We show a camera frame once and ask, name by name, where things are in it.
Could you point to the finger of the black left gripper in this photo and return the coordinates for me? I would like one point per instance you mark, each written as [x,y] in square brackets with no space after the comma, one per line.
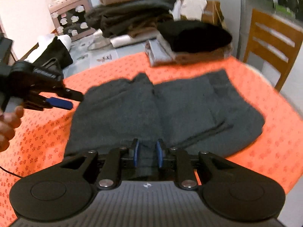
[70,94]
[54,102]

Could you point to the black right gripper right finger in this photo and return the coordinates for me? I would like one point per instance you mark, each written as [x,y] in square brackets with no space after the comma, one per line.
[177,160]

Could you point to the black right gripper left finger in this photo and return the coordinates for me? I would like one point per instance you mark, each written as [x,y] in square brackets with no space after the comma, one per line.
[115,162]

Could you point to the dark grey long-sleeve garment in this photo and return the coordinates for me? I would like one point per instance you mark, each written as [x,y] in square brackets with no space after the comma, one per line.
[205,113]

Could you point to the pile of dark clothes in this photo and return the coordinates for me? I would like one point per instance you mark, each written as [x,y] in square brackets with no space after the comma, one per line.
[132,17]

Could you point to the person's left hand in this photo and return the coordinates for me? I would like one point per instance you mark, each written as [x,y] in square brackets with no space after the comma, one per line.
[8,124]

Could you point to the white folded cloth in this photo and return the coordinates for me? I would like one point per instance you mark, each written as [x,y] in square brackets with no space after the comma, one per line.
[44,42]

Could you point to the black folded garment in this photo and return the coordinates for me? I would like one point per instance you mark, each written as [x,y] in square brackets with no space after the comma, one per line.
[56,49]

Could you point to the orange flower-pattern mat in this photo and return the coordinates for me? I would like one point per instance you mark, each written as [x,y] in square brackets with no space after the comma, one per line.
[40,140]

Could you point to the pink box with cups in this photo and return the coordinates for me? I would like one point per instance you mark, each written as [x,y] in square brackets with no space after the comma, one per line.
[68,17]

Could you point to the grey folded garment under stack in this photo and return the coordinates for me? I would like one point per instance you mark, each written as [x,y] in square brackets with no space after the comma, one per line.
[160,53]

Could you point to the black folded sweater stack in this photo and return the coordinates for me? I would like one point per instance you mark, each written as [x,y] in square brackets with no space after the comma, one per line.
[194,36]

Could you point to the brown wooden chair right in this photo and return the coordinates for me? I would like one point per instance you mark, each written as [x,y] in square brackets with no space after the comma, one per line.
[275,41]

